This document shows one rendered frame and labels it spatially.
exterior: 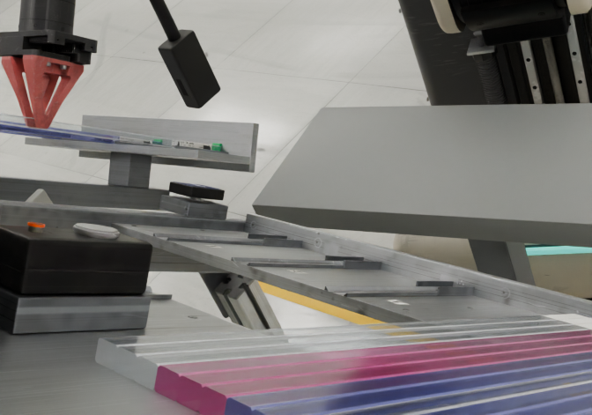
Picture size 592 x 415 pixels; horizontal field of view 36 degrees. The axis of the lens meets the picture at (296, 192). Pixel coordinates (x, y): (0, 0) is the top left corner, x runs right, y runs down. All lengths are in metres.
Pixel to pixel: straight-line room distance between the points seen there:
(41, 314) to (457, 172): 0.85
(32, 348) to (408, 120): 1.00
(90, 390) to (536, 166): 0.90
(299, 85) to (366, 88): 0.25
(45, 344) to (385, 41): 2.52
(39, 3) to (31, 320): 0.60
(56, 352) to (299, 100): 2.37
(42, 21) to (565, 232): 0.64
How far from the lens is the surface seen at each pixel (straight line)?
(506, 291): 0.86
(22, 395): 0.36
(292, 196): 1.30
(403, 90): 2.62
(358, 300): 0.71
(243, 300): 1.12
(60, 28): 1.01
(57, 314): 0.46
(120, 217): 0.94
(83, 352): 0.43
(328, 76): 2.83
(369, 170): 1.28
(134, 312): 0.49
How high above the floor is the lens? 1.32
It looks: 34 degrees down
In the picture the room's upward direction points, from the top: 24 degrees counter-clockwise
